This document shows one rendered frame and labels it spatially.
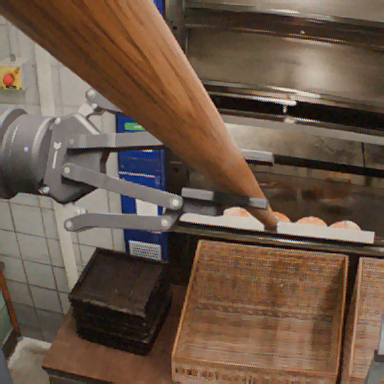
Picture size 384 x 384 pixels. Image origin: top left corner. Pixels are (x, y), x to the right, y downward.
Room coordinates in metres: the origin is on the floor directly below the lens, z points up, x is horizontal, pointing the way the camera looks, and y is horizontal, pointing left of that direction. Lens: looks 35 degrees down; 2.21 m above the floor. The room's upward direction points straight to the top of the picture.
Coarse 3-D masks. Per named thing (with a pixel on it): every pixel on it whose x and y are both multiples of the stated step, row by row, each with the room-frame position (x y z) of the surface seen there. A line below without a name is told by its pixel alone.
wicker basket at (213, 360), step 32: (224, 256) 1.64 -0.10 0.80; (256, 256) 1.62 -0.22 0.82; (288, 256) 1.60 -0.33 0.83; (320, 256) 1.58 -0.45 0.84; (192, 288) 1.52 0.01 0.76; (224, 288) 1.61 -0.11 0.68; (256, 288) 1.59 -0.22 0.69; (288, 288) 1.57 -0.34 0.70; (320, 288) 1.55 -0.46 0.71; (192, 320) 1.51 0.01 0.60; (224, 320) 1.52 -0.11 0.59; (256, 320) 1.52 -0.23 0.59; (288, 320) 1.51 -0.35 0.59; (320, 320) 1.50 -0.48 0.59; (192, 352) 1.36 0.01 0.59; (224, 352) 1.35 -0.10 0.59; (288, 352) 1.34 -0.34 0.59; (320, 352) 1.33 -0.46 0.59
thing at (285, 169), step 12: (276, 156) 1.70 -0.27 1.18; (252, 168) 1.67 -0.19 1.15; (264, 168) 1.66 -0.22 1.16; (276, 168) 1.66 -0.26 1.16; (288, 168) 1.65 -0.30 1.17; (300, 168) 1.64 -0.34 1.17; (312, 168) 1.63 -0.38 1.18; (324, 168) 1.63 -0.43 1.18; (336, 168) 1.63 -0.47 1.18; (348, 168) 1.64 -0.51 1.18; (360, 168) 1.64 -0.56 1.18; (372, 168) 1.64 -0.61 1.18; (336, 180) 1.61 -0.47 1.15; (348, 180) 1.60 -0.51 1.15; (360, 180) 1.59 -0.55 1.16; (372, 180) 1.58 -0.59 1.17
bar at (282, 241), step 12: (180, 228) 1.34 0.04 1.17; (192, 228) 1.34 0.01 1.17; (204, 228) 1.33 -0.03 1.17; (216, 228) 1.33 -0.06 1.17; (240, 240) 1.31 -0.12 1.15; (252, 240) 1.30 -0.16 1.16; (264, 240) 1.29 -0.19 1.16; (276, 240) 1.28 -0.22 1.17; (288, 240) 1.28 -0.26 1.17; (300, 240) 1.27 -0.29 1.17; (312, 240) 1.27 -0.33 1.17; (324, 240) 1.27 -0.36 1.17; (336, 240) 1.27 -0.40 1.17; (360, 252) 1.23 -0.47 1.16; (372, 252) 1.22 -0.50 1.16; (372, 360) 1.01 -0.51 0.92; (372, 372) 0.99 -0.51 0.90
